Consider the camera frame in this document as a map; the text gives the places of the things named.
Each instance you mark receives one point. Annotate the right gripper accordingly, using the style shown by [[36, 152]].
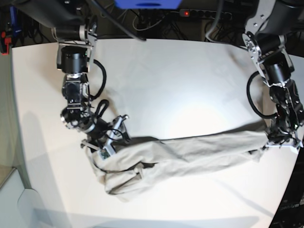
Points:
[[101, 136]]

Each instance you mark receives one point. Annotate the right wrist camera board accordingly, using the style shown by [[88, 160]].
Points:
[[104, 154]]

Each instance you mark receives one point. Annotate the beige t-shirt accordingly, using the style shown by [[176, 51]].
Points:
[[137, 168]]

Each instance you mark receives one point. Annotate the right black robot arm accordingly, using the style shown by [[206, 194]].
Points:
[[76, 37]]

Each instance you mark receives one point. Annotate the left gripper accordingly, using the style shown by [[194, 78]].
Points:
[[290, 140]]

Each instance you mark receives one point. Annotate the black power strip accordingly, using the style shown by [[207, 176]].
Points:
[[204, 14]]

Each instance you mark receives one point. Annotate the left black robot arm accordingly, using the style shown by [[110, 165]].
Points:
[[265, 36]]

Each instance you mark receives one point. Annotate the blue plastic bin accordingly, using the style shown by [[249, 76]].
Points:
[[147, 4]]

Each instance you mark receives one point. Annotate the red and blue clamp tool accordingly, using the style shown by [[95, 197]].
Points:
[[8, 26]]

